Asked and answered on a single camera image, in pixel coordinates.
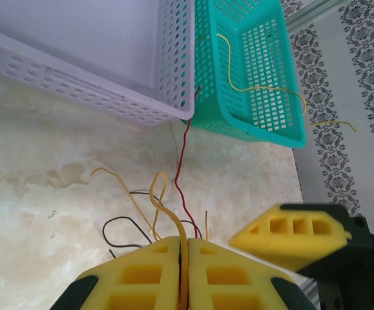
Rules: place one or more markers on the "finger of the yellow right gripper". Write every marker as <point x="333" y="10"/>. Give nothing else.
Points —
<point x="264" y="245"/>

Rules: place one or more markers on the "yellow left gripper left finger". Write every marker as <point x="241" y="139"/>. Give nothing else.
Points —
<point x="135" y="284"/>

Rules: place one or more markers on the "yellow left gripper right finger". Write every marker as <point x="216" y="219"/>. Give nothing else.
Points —
<point x="232" y="284"/>

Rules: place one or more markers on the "teal plastic basket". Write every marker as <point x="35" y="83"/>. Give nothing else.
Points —
<point x="270" y="135"/>

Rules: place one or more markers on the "lavender plastic basket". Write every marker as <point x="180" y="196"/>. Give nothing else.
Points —
<point x="77" y="38"/>

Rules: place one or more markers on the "aluminium side rail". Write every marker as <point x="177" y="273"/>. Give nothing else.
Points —
<point x="309" y="297"/>

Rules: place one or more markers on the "aluminium frame post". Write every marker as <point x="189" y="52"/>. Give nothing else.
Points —
<point x="312" y="14"/>

